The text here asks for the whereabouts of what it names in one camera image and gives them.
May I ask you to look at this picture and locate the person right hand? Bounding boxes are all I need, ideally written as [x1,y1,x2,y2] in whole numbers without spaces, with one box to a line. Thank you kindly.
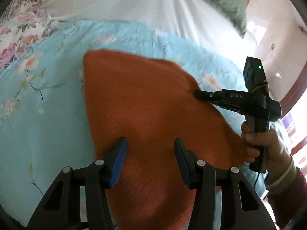
[241,122,292,183]

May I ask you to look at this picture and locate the rust orange knit sweater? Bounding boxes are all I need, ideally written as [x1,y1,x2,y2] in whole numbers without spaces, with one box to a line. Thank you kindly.
[83,49,245,229]

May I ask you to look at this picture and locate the light blue floral bedsheet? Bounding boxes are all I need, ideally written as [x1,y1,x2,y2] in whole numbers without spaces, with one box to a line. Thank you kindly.
[1,21,245,225]

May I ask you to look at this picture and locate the white striped duvet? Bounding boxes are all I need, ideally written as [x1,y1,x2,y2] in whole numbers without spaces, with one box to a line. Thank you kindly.
[36,0,247,63]

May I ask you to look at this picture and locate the dark red sleeve forearm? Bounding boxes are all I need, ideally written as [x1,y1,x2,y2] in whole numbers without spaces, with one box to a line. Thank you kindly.
[265,161,306,228]

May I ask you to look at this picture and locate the pink floral pillowcase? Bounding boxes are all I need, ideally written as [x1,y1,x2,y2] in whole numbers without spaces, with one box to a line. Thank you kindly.
[1,2,59,71]

